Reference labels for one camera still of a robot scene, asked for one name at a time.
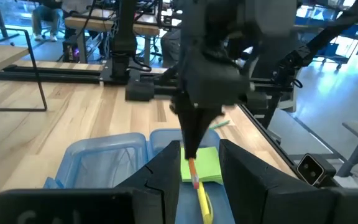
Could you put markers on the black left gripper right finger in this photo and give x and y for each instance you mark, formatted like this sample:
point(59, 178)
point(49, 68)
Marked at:
point(259, 193)

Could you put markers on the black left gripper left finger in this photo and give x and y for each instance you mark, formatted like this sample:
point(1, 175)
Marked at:
point(160, 193)

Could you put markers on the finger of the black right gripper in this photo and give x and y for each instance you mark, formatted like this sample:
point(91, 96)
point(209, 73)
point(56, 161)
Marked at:
point(205, 124)
point(189, 130)

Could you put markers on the green pencil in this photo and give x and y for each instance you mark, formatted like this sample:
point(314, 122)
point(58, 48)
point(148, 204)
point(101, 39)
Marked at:
point(221, 124)

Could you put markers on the orange pencil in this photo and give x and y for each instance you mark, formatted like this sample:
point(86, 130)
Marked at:
point(193, 172)

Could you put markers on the green sticky note pad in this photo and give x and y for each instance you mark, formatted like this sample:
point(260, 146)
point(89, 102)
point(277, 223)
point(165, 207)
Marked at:
point(208, 165)

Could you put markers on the yellow highlighter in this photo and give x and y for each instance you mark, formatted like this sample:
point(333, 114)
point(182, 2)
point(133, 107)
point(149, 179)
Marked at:
point(203, 202)

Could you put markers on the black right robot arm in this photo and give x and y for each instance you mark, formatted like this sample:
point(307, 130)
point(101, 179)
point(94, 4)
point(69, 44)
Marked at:
point(124, 31)

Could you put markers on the blue translucent pencil case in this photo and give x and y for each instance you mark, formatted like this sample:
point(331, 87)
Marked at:
point(104, 165)

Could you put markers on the wooden background table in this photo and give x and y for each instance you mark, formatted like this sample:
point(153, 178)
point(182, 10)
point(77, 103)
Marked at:
point(104, 26)

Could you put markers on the black computer tower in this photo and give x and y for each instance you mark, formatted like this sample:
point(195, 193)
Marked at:
point(70, 49)

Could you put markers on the person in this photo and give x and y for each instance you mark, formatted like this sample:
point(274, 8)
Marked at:
point(43, 15)

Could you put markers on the black floor stand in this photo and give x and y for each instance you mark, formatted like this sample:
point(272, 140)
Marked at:
point(0, 18)

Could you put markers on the black table-level camera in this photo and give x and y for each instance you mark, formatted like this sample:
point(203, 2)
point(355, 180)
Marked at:
point(314, 169)

